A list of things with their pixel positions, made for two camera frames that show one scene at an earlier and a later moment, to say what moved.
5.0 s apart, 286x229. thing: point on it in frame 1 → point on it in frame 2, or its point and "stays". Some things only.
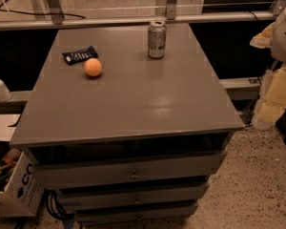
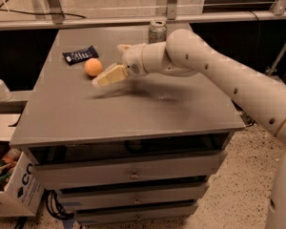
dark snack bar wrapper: [80, 55] stays
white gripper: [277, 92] → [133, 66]
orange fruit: [92, 67] stays
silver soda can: [156, 39] stays
